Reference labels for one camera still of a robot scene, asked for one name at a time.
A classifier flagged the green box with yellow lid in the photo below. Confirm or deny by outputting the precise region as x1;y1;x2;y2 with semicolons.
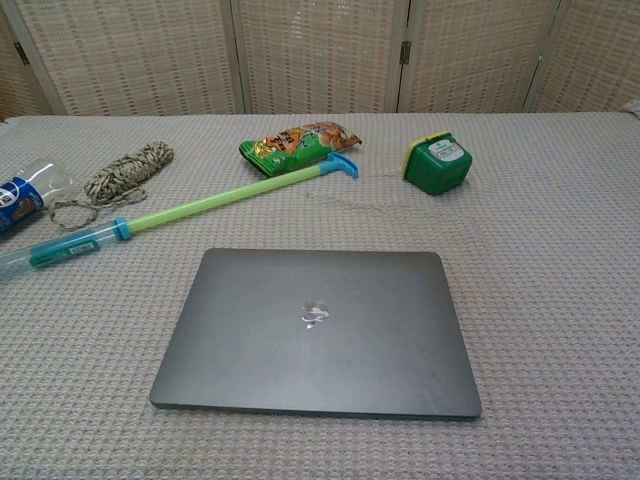
401;131;474;197

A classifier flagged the clear plastic Pepsi bottle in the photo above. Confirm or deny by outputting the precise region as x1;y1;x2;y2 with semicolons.
0;158;76;236

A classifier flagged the green snack bag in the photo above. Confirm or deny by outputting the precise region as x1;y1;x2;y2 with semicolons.
238;121;362;179

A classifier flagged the green and blue water pump toy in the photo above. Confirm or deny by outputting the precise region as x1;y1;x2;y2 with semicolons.
0;152;361;286

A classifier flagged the camouflage rope bundle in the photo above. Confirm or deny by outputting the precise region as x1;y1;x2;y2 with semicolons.
48;141;176;230

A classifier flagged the silver laptop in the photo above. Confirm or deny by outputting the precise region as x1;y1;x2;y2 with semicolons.
148;248;483;420

